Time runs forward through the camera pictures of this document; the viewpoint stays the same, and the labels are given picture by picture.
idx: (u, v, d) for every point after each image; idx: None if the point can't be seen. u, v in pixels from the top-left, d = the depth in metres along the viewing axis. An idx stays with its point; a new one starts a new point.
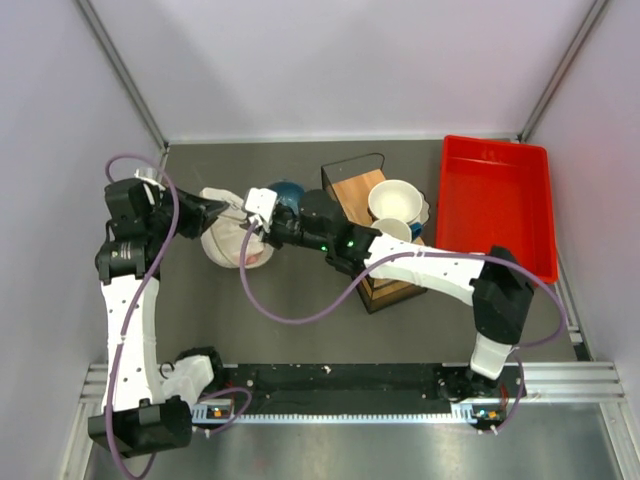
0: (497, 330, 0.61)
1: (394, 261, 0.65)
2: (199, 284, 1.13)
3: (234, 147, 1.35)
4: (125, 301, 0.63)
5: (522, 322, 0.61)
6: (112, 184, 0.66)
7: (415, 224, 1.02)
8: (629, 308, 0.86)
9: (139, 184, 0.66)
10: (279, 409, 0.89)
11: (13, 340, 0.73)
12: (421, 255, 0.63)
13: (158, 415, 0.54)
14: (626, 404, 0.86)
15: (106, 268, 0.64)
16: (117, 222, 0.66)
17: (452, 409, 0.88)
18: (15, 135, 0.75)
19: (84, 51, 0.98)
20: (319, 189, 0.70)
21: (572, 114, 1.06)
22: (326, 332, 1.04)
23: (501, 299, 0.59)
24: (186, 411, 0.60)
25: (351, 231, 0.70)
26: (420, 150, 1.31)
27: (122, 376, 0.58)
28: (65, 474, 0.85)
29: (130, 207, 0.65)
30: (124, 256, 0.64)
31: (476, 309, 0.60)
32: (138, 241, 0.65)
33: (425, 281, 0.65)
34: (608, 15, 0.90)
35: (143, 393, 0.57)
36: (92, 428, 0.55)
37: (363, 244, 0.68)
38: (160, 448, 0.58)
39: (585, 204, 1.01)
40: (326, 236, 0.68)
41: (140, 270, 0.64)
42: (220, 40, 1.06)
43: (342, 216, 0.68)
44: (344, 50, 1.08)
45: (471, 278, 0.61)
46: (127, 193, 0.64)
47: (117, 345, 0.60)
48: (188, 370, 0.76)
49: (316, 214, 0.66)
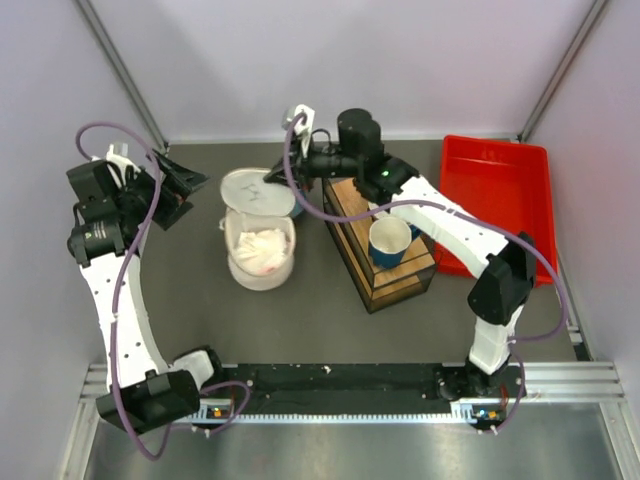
0: (486, 306, 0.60)
1: (422, 207, 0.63)
2: (199, 284, 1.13)
3: (234, 147, 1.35)
4: (110, 281, 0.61)
5: (512, 307, 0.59)
6: (73, 170, 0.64)
7: None
8: (629, 308, 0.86)
9: (103, 165, 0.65)
10: (279, 409, 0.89)
11: (13, 340, 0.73)
12: (452, 213, 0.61)
13: (168, 383, 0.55)
14: (626, 405, 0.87)
15: (83, 251, 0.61)
16: (86, 205, 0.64)
17: (452, 409, 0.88)
18: (15, 135, 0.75)
19: (84, 52, 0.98)
20: (357, 109, 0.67)
21: (572, 113, 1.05)
22: (326, 331, 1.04)
23: (507, 277, 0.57)
24: (190, 377, 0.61)
25: (386, 162, 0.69)
26: (420, 150, 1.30)
27: (123, 353, 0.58)
28: (65, 474, 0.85)
29: (97, 186, 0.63)
30: (99, 236, 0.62)
31: (478, 282, 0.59)
32: (110, 219, 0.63)
33: (443, 237, 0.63)
34: (608, 15, 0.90)
35: (148, 365, 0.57)
36: (102, 407, 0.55)
37: (397, 177, 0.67)
38: (173, 417, 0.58)
39: (585, 203, 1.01)
40: (358, 158, 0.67)
41: (120, 247, 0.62)
42: (220, 39, 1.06)
43: (379, 141, 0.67)
44: (344, 50, 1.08)
45: (489, 252, 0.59)
46: (93, 172, 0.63)
47: (110, 323, 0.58)
48: (187, 362, 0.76)
49: (353, 128, 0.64)
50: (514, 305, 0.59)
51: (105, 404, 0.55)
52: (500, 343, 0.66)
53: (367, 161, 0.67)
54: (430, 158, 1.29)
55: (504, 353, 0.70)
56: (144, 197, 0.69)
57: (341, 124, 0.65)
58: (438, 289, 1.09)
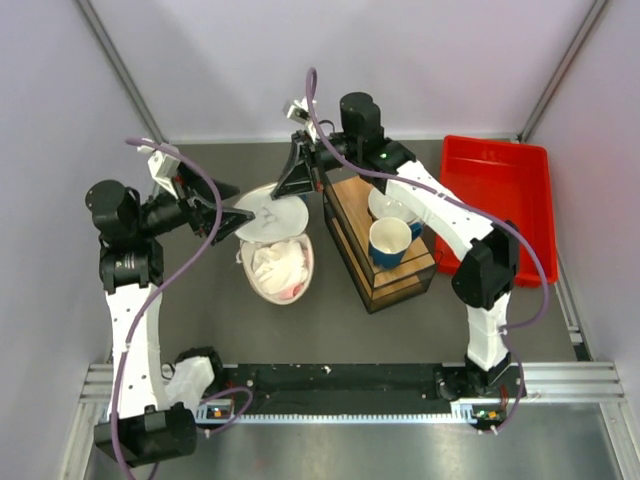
0: (467, 289, 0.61)
1: (414, 189, 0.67)
2: (199, 284, 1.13)
3: (233, 146, 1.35)
4: (129, 311, 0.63)
5: (493, 293, 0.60)
6: (93, 202, 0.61)
7: (415, 223, 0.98)
8: (629, 308, 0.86)
9: (126, 194, 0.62)
10: (279, 409, 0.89)
11: (13, 341, 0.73)
12: (442, 198, 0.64)
13: (164, 422, 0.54)
14: (626, 404, 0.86)
15: (111, 278, 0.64)
16: (110, 238, 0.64)
17: (452, 409, 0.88)
18: (15, 136, 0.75)
19: (84, 51, 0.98)
20: (359, 93, 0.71)
21: (572, 113, 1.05)
22: (327, 331, 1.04)
23: (488, 265, 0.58)
24: (189, 416, 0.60)
25: (385, 146, 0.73)
26: (420, 150, 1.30)
27: (127, 383, 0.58)
28: (65, 474, 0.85)
29: (123, 224, 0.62)
30: (128, 267, 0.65)
31: (462, 266, 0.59)
32: (141, 252, 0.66)
33: (433, 222, 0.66)
34: (608, 16, 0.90)
35: (147, 400, 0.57)
36: (99, 435, 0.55)
37: (394, 162, 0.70)
38: (165, 455, 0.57)
39: (585, 204, 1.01)
40: (357, 140, 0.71)
41: (145, 280, 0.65)
42: (221, 39, 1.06)
43: (378, 123, 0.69)
44: (344, 49, 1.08)
45: (473, 237, 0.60)
46: (116, 213, 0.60)
47: (121, 353, 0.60)
48: (190, 374, 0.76)
49: (354, 110, 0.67)
50: (496, 290, 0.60)
51: (103, 433, 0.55)
52: (492, 332, 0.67)
53: (367, 143, 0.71)
54: (430, 158, 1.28)
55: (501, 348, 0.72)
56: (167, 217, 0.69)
57: (343, 107, 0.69)
58: (437, 289, 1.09)
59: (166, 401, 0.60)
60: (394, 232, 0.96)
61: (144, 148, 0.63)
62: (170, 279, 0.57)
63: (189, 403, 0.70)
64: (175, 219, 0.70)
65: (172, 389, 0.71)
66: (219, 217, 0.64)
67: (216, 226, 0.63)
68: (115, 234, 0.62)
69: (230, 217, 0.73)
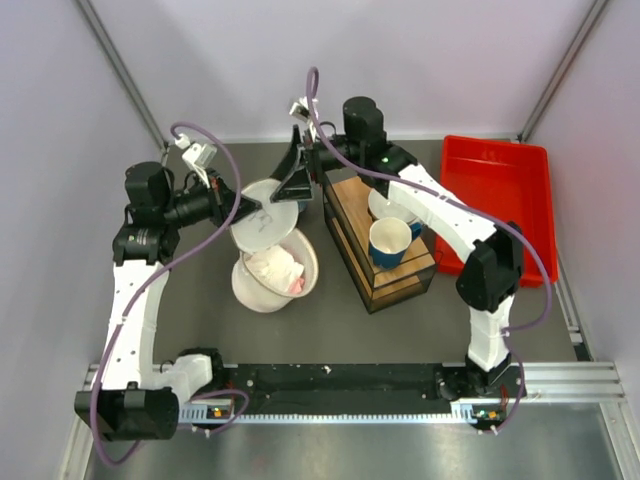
0: (472, 292, 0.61)
1: (417, 192, 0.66)
2: (199, 284, 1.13)
3: (232, 146, 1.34)
4: (132, 284, 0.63)
5: (498, 295, 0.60)
6: (132, 170, 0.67)
7: (415, 223, 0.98)
8: (629, 308, 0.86)
9: (160, 172, 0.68)
10: (279, 409, 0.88)
11: (13, 340, 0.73)
12: (444, 200, 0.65)
13: (143, 401, 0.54)
14: (626, 405, 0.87)
15: (121, 250, 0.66)
16: (135, 209, 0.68)
17: (452, 409, 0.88)
18: (14, 136, 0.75)
19: (85, 52, 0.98)
20: (366, 99, 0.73)
21: (572, 113, 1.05)
22: (327, 332, 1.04)
23: (493, 267, 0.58)
24: (172, 400, 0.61)
25: (387, 150, 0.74)
26: (421, 150, 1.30)
27: (116, 356, 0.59)
28: (65, 474, 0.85)
29: (150, 192, 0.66)
30: (139, 243, 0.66)
31: (467, 268, 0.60)
32: (154, 231, 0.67)
33: (434, 224, 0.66)
34: (608, 16, 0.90)
35: (133, 377, 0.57)
36: (79, 403, 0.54)
37: (395, 165, 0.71)
38: (143, 435, 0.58)
39: (585, 203, 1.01)
40: (360, 144, 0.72)
41: (153, 258, 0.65)
42: (221, 39, 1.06)
43: (380, 128, 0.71)
44: (345, 49, 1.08)
45: (476, 238, 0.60)
46: (147, 182, 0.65)
47: (116, 324, 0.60)
48: (186, 367, 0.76)
49: (356, 114, 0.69)
50: (501, 292, 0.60)
51: (83, 400, 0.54)
52: (496, 334, 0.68)
53: (370, 148, 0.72)
54: (430, 158, 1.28)
55: (500, 347, 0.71)
56: (193, 207, 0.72)
57: (347, 111, 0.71)
58: (438, 289, 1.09)
59: (151, 382, 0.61)
60: (395, 231, 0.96)
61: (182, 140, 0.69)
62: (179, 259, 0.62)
63: (178, 391, 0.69)
64: (199, 213, 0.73)
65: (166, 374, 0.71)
66: (238, 206, 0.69)
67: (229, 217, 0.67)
68: (140, 202, 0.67)
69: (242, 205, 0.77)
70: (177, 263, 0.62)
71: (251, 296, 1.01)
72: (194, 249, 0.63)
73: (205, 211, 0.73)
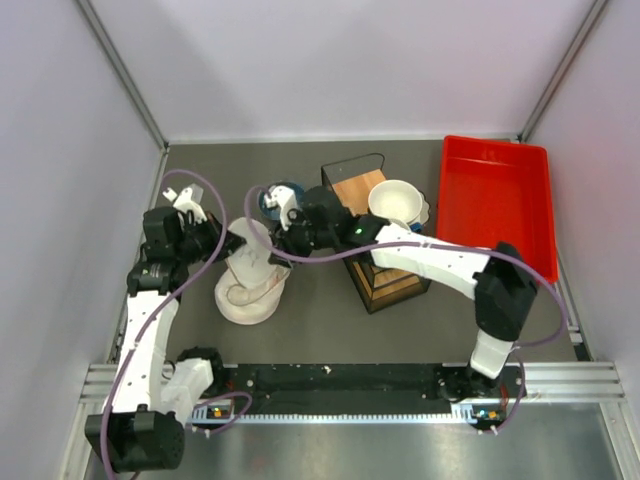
0: (496, 325, 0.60)
1: (399, 249, 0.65)
2: (199, 285, 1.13)
3: (233, 147, 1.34)
4: (144, 313, 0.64)
5: (523, 320, 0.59)
6: (148, 211, 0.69)
7: (415, 223, 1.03)
8: (630, 309, 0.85)
9: (175, 213, 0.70)
10: (280, 409, 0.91)
11: (12, 339, 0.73)
12: (428, 246, 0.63)
13: (152, 424, 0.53)
14: (626, 404, 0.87)
15: (135, 283, 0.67)
16: (149, 246, 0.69)
17: (452, 409, 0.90)
18: (15, 135, 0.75)
19: (85, 51, 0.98)
20: (316, 186, 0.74)
21: (572, 114, 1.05)
22: (324, 333, 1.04)
23: (503, 294, 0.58)
24: (178, 428, 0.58)
25: (357, 222, 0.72)
26: (421, 150, 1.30)
27: (127, 380, 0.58)
28: (65, 474, 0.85)
29: (165, 231, 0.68)
30: (153, 276, 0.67)
31: (478, 303, 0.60)
32: (167, 264, 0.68)
33: (430, 273, 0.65)
34: (607, 17, 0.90)
35: (143, 399, 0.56)
36: (88, 427, 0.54)
37: (370, 232, 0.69)
38: (148, 464, 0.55)
39: (585, 204, 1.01)
40: (329, 227, 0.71)
41: (164, 289, 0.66)
42: (221, 39, 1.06)
43: (339, 207, 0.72)
44: (344, 49, 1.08)
45: (475, 271, 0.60)
46: (162, 221, 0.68)
47: (129, 350, 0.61)
48: (189, 378, 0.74)
49: (312, 204, 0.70)
50: (523, 316, 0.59)
51: (92, 425, 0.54)
52: (507, 350, 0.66)
53: (339, 228, 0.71)
54: (430, 159, 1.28)
55: (505, 359, 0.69)
56: (200, 242, 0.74)
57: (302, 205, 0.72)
58: (438, 290, 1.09)
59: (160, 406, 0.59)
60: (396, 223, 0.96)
61: (169, 193, 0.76)
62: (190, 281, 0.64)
63: (183, 407, 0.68)
64: (206, 246, 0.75)
65: (169, 393, 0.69)
66: (223, 239, 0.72)
67: (220, 244, 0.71)
68: (154, 239, 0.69)
69: (230, 239, 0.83)
70: (184, 287, 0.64)
71: (245, 313, 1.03)
72: (193, 276, 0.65)
73: (208, 246, 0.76)
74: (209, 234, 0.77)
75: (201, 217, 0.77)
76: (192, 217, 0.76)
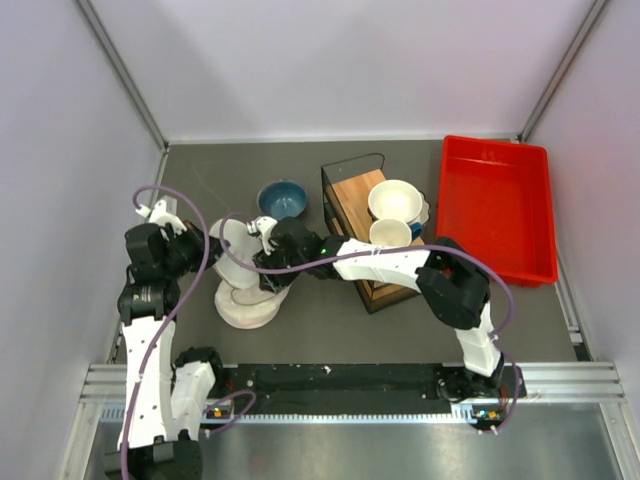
0: (451, 315, 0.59)
1: (357, 260, 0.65)
2: (199, 286, 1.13)
3: (234, 147, 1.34)
4: (144, 342, 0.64)
5: (476, 307, 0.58)
6: (130, 230, 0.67)
7: (415, 223, 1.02)
8: (629, 309, 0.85)
9: (158, 229, 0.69)
10: (279, 409, 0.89)
11: (12, 339, 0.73)
12: (378, 253, 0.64)
13: (172, 453, 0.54)
14: (626, 404, 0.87)
15: (128, 310, 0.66)
16: (136, 267, 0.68)
17: (452, 409, 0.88)
18: (13, 134, 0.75)
19: (86, 51, 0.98)
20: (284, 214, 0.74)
21: (572, 114, 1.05)
22: (321, 334, 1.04)
23: (444, 282, 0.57)
24: (196, 447, 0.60)
25: (324, 241, 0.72)
26: (421, 150, 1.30)
27: (138, 413, 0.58)
28: (65, 474, 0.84)
29: (151, 251, 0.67)
30: (145, 300, 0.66)
31: (428, 298, 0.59)
32: (158, 285, 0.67)
33: (386, 278, 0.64)
34: (607, 18, 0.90)
35: (158, 430, 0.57)
36: (108, 465, 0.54)
37: (334, 249, 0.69)
38: None
39: (585, 204, 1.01)
40: (298, 250, 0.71)
41: (160, 313, 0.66)
42: (221, 38, 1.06)
43: (307, 231, 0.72)
44: (344, 49, 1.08)
45: (416, 266, 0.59)
46: (147, 241, 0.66)
47: (134, 382, 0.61)
48: (193, 384, 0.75)
49: (280, 233, 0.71)
50: (476, 302, 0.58)
51: (112, 462, 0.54)
52: (484, 342, 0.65)
53: (306, 250, 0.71)
54: (430, 159, 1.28)
55: (491, 353, 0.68)
56: (187, 254, 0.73)
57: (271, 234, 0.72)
58: None
59: (174, 432, 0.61)
60: (397, 223, 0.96)
61: (143, 210, 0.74)
62: (186, 296, 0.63)
63: (193, 418, 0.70)
64: (191, 256, 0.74)
65: (177, 408, 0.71)
66: (208, 248, 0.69)
67: (207, 249, 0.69)
68: (140, 260, 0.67)
69: (214, 244, 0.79)
70: (179, 309, 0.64)
71: (253, 316, 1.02)
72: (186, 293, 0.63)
73: (193, 255, 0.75)
74: (193, 243, 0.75)
75: (181, 228, 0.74)
76: (172, 229, 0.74)
